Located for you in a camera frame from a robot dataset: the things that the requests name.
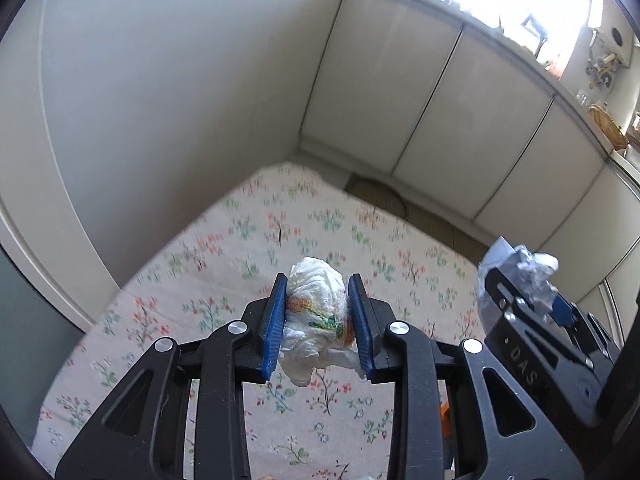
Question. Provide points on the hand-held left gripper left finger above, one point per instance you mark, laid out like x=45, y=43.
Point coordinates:
x=274, y=330

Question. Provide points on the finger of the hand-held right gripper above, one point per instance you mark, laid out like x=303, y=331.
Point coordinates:
x=520, y=345
x=562, y=310

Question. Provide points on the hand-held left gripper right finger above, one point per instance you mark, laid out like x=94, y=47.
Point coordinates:
x=362, y=330

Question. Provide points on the clear plastic bag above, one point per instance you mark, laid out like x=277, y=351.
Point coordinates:
x=530, y=270

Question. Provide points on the white printed wrapper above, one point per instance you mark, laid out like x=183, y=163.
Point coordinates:
x=315, y=290

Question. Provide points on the white kitchen cabinet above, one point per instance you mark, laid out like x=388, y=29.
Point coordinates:
x=450, y=110
x=600, y=240

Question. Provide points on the floral tablecloth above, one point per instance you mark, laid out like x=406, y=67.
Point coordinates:
x=200, y=270

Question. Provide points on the brown floor mat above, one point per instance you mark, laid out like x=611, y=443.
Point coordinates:
x=445, y=235

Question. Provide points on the round dark floor mat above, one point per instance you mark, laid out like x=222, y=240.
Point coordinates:
x=375, y=195

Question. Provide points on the woven basket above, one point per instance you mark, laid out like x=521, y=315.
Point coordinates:
x=607, y=125

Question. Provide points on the pipe valves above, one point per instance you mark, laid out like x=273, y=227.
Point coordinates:
x=600, y=70

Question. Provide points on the white water heater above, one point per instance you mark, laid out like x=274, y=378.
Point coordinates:
x=615, y=35

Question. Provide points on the blue rack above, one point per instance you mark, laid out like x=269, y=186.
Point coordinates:
x=534, y=25

